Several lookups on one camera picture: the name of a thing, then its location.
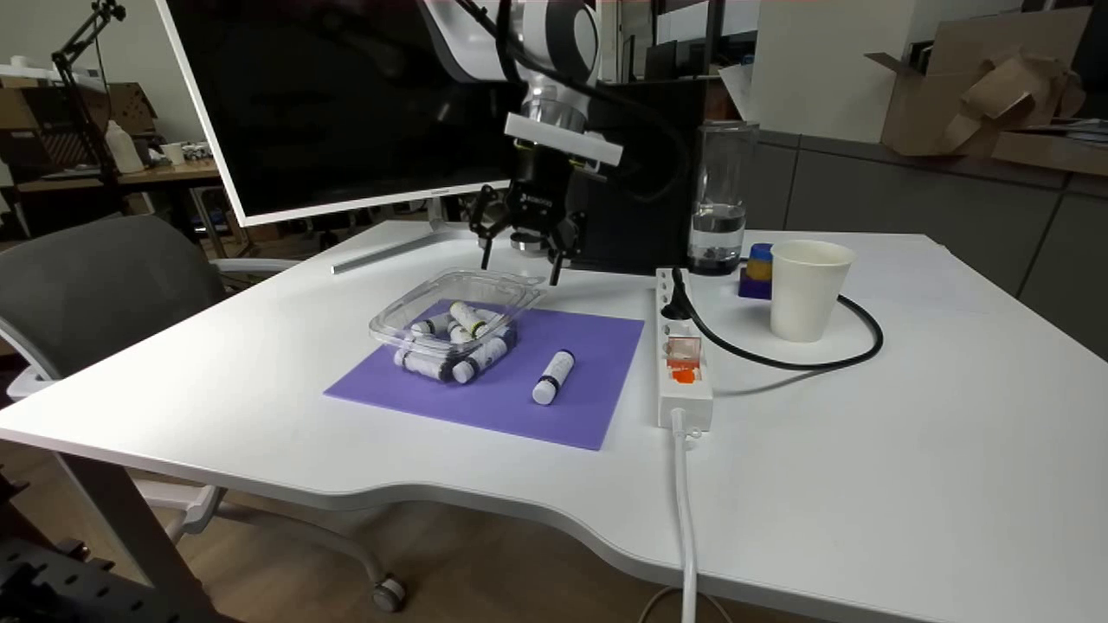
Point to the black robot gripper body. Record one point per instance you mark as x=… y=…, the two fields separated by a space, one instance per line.
x=535 y=204

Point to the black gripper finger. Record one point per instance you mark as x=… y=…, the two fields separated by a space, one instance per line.
x=485 y=244
x=560 y=262

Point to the clear plastic container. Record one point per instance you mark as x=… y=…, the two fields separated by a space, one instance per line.
x=458 y=328

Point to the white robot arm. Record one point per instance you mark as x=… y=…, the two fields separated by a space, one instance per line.
x=550 y=48

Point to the white tube top in container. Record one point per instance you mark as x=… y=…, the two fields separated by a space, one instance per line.
x=465 y=316

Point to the white tube in container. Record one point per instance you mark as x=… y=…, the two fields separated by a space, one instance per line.
x=465 y=316
x=480 y=362

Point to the white tube front in container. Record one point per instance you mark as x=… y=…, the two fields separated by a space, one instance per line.
x=480 y=362

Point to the white tube outside container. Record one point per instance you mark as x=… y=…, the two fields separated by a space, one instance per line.
x=550 y=384

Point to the purple rectangular mat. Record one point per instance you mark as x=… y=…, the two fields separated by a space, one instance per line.
x=500 y=400

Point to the clear glass water carafe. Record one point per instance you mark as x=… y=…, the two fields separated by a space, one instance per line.
x=717 y=213

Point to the white power strip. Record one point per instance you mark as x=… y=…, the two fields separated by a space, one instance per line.
x=680 y=358

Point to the blue and yellow block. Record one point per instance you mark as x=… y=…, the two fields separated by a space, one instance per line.
x=757 y=274

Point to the white framed computer monitor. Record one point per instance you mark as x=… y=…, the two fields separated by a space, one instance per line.
x=334 y=106

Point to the white paper cup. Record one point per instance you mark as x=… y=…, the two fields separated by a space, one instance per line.
x=809 y=279

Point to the grey office chair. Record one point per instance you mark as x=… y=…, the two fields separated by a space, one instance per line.
x=80 y=296

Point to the cardboard box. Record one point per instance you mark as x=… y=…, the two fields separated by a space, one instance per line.
x=997 y=86

